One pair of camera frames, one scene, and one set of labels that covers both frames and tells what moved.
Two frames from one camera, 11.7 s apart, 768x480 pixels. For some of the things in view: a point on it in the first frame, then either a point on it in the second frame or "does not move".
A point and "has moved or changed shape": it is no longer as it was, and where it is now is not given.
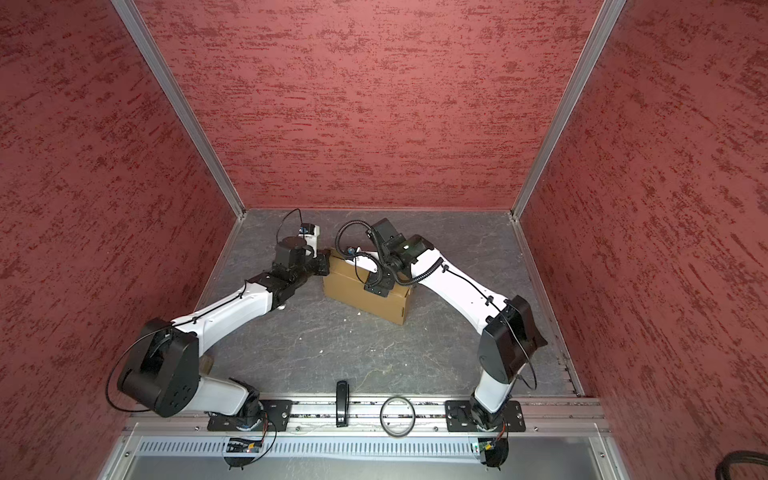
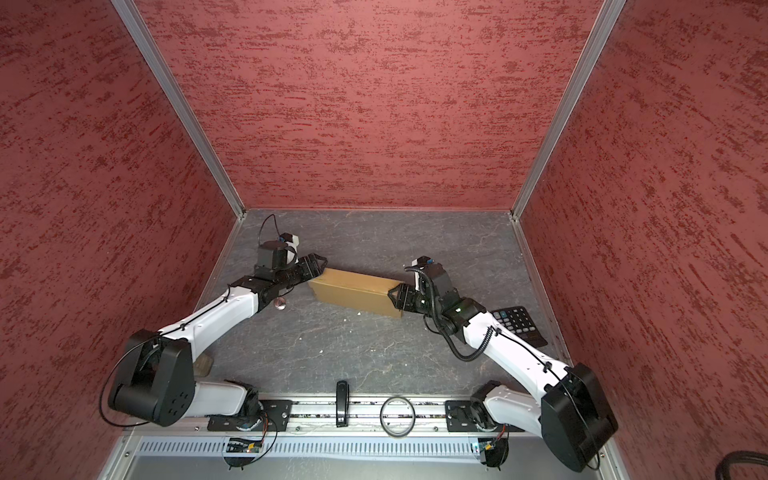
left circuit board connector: (242, 445) does not move
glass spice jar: (206, 364) does not move
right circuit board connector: (494, 451) does not move
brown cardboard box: (344, 285) has moved or changed shape
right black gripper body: (386, 275) → (425, 304)
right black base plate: (460, 417) does not move
